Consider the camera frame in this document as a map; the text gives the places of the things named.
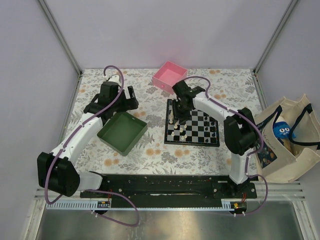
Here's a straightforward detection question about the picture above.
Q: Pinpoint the blue cartoon face package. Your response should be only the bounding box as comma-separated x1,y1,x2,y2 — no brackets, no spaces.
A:
272,121,291,139

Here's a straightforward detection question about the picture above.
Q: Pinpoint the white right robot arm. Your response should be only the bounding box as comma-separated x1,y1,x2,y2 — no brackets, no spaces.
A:
172,79,263,198

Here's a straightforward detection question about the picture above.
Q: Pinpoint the floral patterned table mat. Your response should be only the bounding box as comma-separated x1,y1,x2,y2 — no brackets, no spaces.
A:
75,68,262,175

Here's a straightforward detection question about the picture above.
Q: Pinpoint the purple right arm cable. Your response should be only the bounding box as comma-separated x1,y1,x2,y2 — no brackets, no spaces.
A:
178,76,270,217

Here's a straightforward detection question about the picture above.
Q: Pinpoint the white slotted cable duct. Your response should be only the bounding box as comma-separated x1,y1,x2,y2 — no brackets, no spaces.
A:
45,199,112,211

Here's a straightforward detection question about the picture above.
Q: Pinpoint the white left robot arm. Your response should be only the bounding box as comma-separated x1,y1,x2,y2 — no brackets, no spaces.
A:
37,74,139,198

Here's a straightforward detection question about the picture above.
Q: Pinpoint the aluminium rail frame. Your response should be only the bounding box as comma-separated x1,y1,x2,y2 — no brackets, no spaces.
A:
253,181,306,201

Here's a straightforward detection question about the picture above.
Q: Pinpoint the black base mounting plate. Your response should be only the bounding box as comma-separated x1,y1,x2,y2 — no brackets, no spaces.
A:
80,174,257,209

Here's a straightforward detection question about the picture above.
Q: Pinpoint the cream canvas tote bag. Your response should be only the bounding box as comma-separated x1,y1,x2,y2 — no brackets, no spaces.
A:
254,94,320,183

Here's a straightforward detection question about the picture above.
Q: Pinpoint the pink plastic box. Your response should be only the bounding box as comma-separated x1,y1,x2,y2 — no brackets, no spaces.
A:
152,61,188,95

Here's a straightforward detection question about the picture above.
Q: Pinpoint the black white chess board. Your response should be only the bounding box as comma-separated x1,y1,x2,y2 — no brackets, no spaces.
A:
164,99,220,147

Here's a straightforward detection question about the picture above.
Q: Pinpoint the green plastic tray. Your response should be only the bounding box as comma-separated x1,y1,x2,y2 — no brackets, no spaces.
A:
97,112,148,157

